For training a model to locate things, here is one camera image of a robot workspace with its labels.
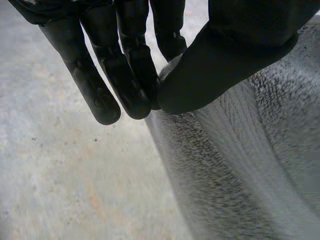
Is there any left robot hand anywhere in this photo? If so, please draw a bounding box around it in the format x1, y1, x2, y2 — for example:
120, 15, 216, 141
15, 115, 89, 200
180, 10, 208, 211
7, 0, 320, 126

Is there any grey towel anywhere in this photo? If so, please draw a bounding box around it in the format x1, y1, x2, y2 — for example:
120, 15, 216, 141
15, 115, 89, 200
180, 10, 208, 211
144, 22, 320, 240

